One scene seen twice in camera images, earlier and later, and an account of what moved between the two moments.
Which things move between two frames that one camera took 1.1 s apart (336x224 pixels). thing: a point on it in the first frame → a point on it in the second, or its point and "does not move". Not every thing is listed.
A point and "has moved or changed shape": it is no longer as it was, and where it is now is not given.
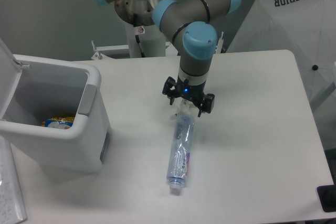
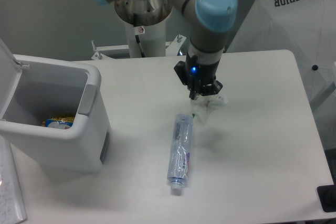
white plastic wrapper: [185, 107] has moved or changed shape
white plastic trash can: [53, 112] does not move
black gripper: [188, 91] → [198, 75]
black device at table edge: [327, 196] does not move
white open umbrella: [300, 18] does not move
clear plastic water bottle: [179, 151] does not move
